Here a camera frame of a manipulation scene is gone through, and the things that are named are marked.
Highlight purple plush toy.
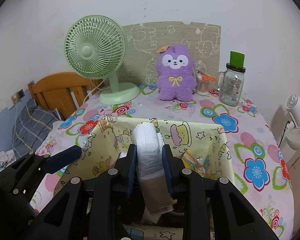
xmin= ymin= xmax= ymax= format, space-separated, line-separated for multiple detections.
xmin=156 ymin=44 xmax=198 ymax=102

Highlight green printed board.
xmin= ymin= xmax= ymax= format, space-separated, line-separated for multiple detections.
xmin=120 ymin=21 xmax=221 ymax=85

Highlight white crumpled cloth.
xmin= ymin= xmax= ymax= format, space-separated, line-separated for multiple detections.
xmin=0 ymin=150 xmax=16 ymax=168

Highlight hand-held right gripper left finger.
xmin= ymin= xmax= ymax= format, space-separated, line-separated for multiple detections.
xmin=27 ymin=144 xmax=138 ymax=240

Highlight grey plaid pillow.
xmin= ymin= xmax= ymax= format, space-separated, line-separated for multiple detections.
xmin=12 ymin=97 xmax=63 ymax=155

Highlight white fan cable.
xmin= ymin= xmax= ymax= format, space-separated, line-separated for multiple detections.
xmin=82 ymin=79 xmax=108 ymax=105

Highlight green desk fan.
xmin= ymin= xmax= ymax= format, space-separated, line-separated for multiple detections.
xmin=64 ymin=15 xmax=140 ymax=105

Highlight clear yellow printed packet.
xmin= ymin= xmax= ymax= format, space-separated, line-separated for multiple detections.
xmin=179 ymin=150 xmax=210 ymax=179

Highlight wooden chair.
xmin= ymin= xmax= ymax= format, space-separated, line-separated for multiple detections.
xmin=28 ymin=72 xmax=105 ymax=120

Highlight black fan cable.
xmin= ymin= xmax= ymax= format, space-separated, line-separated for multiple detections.
xmin=279 ymin=121 xmax=290 ymax=147

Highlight cotton swab container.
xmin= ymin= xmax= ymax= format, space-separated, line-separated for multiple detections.
xmin=196 ymin=71 xmax=212 ymax=95

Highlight small orange scissors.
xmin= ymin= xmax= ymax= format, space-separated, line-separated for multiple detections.
xmin=197 ymin=73 xmax=217 ymax=82

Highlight white charger cable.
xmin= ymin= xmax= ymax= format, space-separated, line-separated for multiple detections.
xmin=12 ymin=94 xmax=19 ymax=120

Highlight white and brown roll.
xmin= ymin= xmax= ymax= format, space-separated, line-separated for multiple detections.
xmin=132 ymin=122 xmax=178 ymax=216

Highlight yellow printed storage box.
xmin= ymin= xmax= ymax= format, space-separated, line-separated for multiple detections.
xmin=53 ymin=116 xmax=237 ymax=240

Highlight glass jar with green lid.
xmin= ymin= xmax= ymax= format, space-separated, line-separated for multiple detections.
xmin=216 ymin=51 xmax=247 ymax=106

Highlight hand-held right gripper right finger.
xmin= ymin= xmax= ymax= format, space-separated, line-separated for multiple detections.
xmin=162 ymin=145 xmax=278 ymax=240

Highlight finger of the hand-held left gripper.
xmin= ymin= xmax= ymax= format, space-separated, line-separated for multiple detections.
xmin=0 ymin=146 xmax=83 ymax=195

